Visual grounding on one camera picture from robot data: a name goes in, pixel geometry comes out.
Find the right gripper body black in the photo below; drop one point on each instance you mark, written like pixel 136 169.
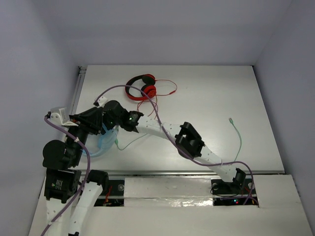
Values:
pixel 110 123

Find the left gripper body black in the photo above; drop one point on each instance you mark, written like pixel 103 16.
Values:
pixel 80 125

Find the light blue headphones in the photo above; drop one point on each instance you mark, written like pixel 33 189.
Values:
pixel 98 145

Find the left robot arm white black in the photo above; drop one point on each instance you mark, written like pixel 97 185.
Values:
pixel 71 188

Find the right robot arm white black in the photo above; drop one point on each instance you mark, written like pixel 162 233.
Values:
pixel 186 139

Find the red black headphones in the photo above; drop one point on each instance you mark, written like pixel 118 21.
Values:
pixel 147 91

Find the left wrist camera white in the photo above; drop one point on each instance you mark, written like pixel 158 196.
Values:
pixel 59 116

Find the aluminium rail left side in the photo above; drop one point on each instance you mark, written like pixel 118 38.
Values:
pixel 77 91

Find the aluminium rail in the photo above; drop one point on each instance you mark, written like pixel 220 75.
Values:
pixel 77 91
pixel 180 173

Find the aluminium rail front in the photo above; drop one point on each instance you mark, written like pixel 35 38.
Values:
pixel 180 173

